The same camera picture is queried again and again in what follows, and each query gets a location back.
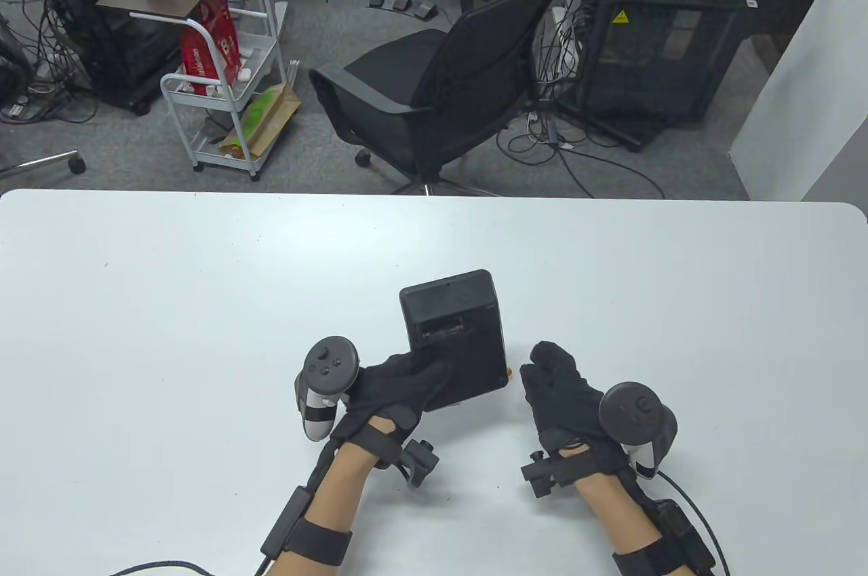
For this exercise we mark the white partition panel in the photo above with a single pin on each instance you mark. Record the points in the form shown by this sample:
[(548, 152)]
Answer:
[(800, 94)]

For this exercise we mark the dark grey motion controller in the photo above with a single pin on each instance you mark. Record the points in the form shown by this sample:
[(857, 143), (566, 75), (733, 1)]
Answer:
[(330, 362), (630, 413)]

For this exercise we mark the green and brown paper bag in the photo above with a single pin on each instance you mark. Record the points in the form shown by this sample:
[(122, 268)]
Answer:
[(268, 111)]

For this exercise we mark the black calculator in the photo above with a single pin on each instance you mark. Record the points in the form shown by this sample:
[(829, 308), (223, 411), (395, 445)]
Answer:
[(468, 318)]

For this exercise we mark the person's right hand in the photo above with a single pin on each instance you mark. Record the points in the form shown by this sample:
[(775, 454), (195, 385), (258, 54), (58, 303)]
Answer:
[(563, 399)]

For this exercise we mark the person's left forearm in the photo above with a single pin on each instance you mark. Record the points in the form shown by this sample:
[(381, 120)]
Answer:
[(339, 494)]

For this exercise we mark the person's right forearm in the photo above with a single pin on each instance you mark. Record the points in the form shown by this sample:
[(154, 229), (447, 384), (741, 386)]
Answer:
[(610, 515)]

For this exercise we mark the silver chair leg with caster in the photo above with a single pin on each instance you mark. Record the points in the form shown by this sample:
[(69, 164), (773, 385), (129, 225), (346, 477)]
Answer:
[(41, 162)]

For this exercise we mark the black forearm electronics box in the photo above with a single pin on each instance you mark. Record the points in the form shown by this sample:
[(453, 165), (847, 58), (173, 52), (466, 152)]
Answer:
[(285, 525), (678, 528)]

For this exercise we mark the black office chair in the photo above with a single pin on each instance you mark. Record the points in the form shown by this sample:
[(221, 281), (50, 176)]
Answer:
[(407, 81)]

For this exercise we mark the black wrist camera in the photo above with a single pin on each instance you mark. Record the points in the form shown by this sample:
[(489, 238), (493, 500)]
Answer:
[(420, 464), (540, 477)]

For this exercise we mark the red bag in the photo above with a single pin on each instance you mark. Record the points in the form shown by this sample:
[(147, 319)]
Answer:
[(210, 40)]

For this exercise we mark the person's left hand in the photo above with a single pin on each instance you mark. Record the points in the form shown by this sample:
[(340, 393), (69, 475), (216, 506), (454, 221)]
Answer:
[(390, 386)]

